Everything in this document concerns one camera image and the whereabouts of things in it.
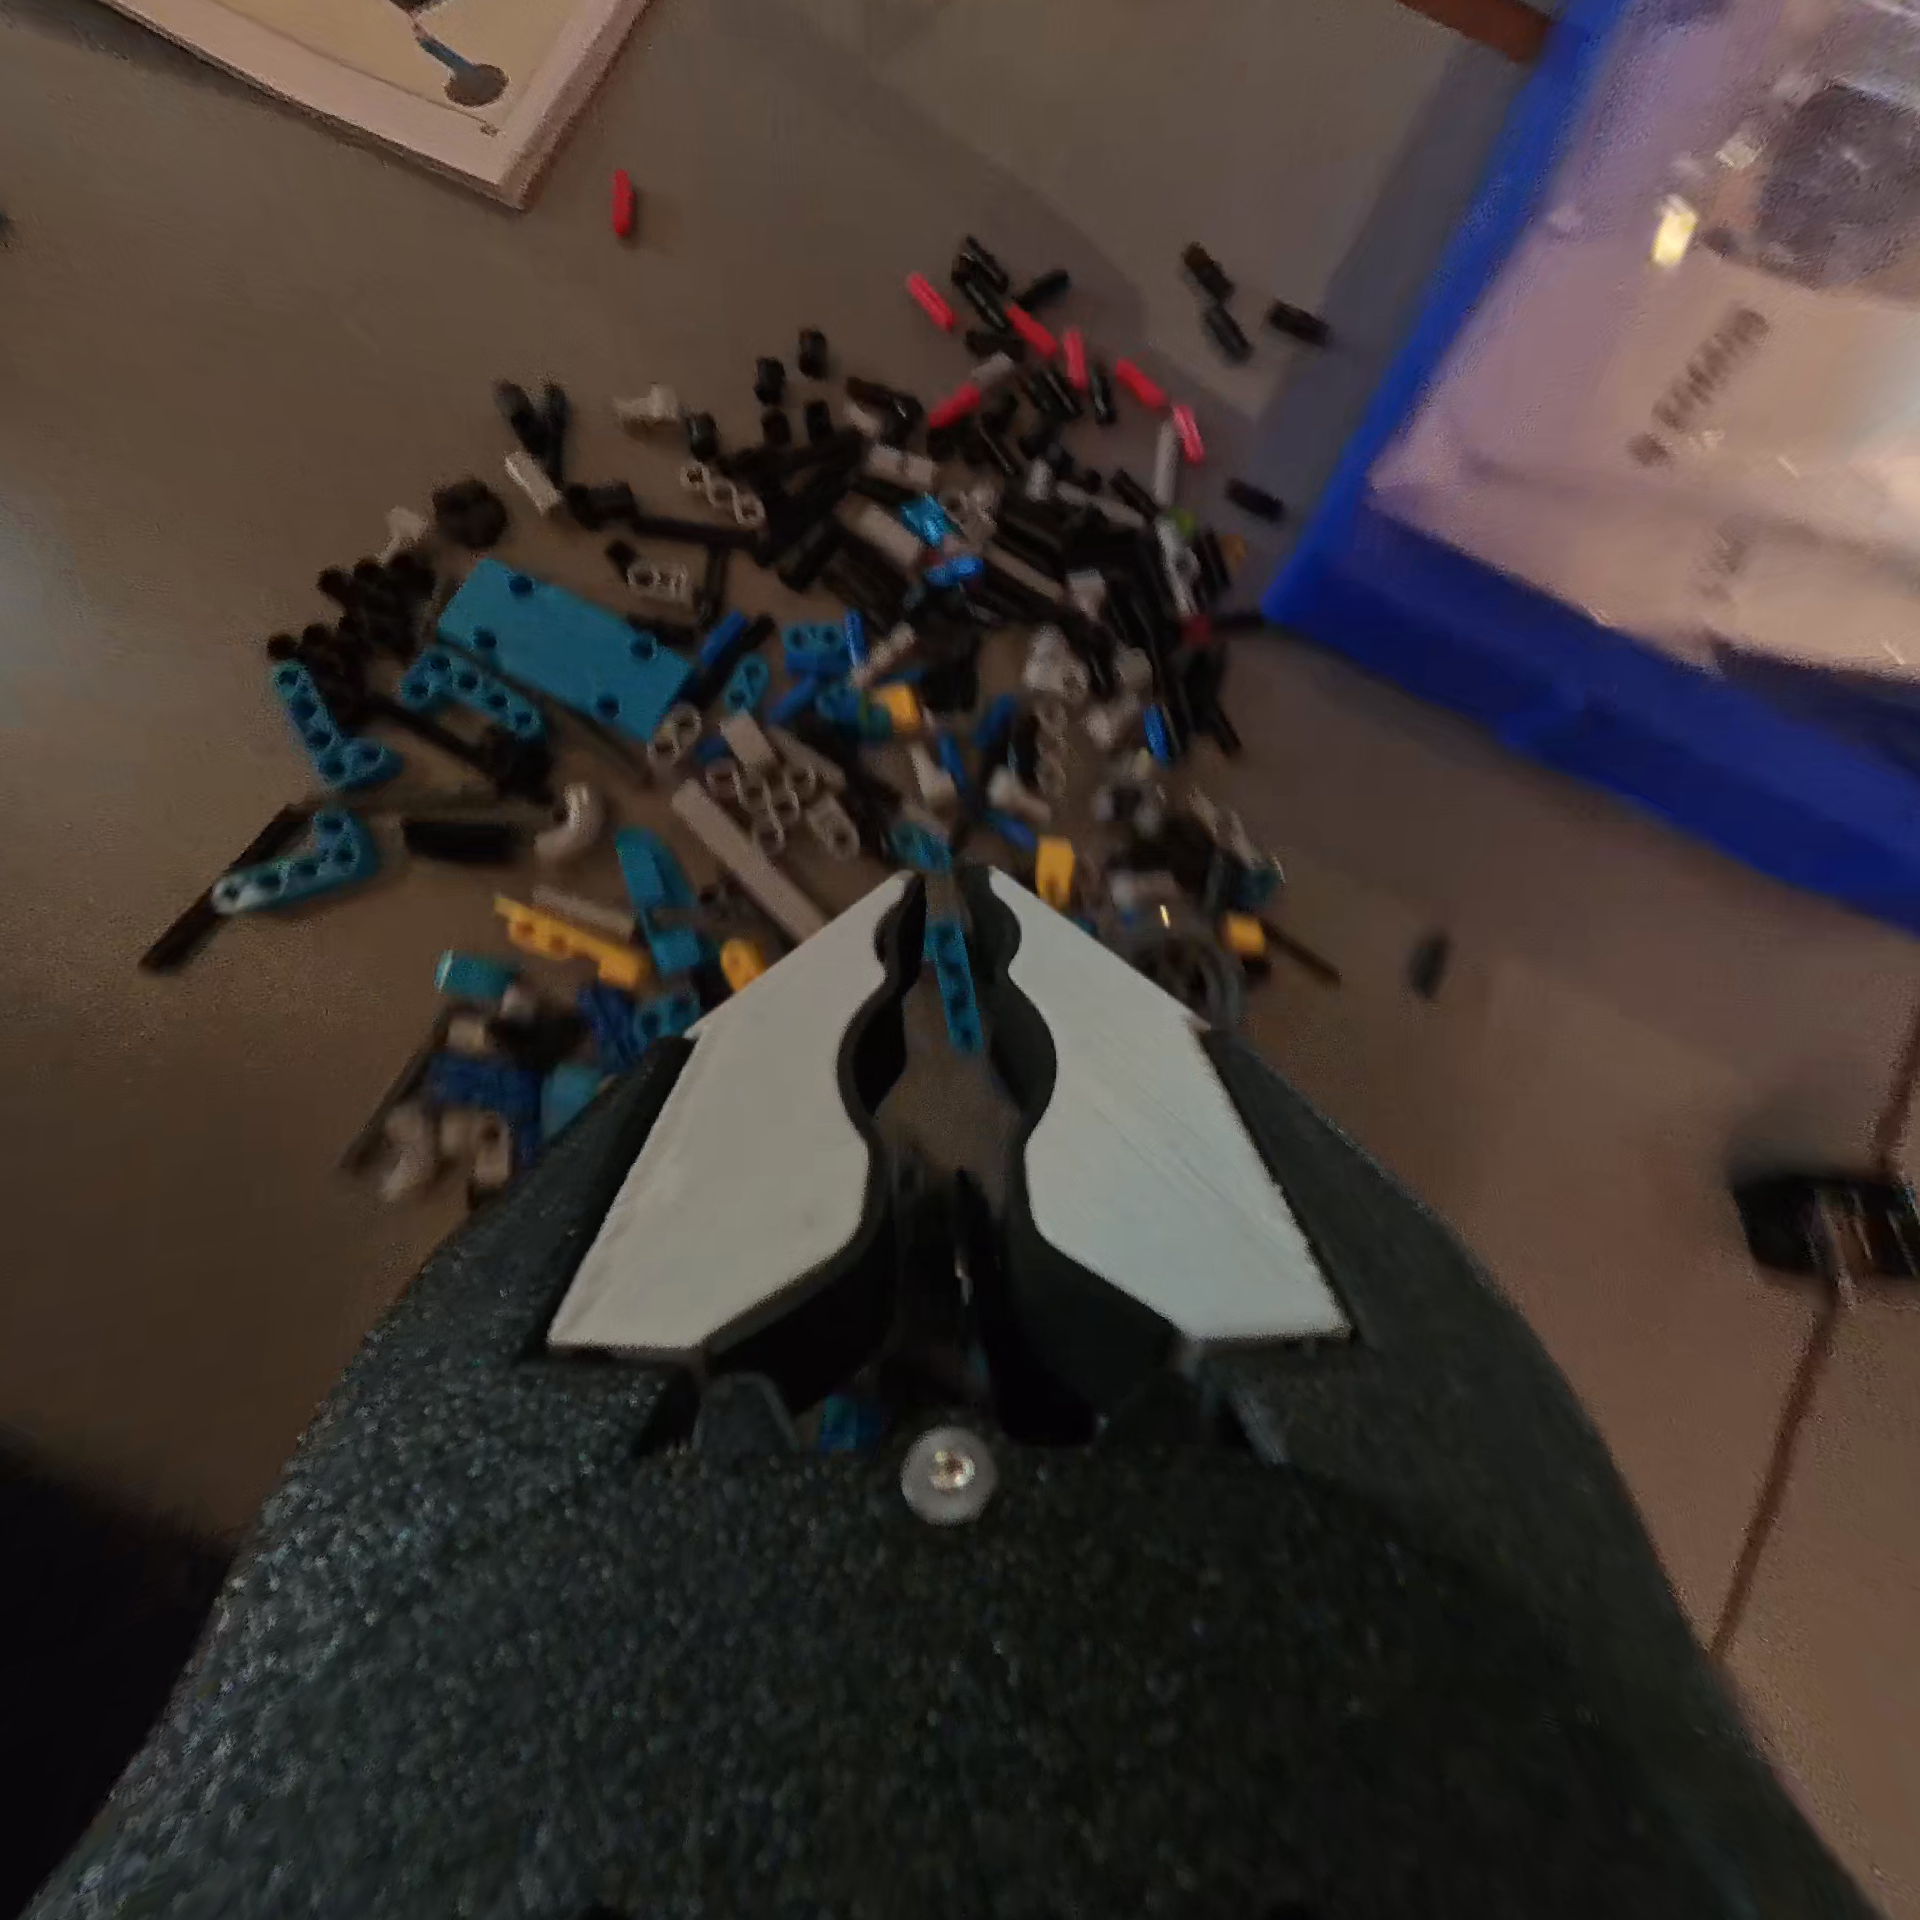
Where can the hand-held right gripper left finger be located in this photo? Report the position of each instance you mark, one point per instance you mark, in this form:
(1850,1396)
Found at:
(705,1200)

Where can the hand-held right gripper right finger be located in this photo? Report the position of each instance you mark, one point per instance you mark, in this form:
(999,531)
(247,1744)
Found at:
(1184,1185)

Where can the short blue beam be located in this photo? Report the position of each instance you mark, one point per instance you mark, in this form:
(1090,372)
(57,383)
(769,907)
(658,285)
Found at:
(953,984)

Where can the pile of building pieces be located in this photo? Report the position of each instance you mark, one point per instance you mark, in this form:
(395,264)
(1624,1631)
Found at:
(570,645)

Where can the grey toothed wheel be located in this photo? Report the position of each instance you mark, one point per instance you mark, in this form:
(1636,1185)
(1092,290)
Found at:
(1194,967)

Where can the black pin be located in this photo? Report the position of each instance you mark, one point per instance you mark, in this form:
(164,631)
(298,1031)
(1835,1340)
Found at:
(1430,964)

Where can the blue storage bin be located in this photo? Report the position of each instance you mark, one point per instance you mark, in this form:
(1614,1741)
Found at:
(1499,705)

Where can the black rubber tyre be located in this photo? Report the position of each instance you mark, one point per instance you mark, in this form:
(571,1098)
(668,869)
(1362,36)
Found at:
(1822,1218)

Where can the clear plastic bags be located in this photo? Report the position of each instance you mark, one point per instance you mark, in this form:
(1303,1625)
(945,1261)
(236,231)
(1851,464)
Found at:
(1680,376)

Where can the small red piece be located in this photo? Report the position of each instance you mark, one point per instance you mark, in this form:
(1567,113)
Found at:
(620,202)

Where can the instruction booklet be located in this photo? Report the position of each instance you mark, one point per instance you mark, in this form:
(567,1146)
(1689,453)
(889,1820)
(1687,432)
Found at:
(376,75)

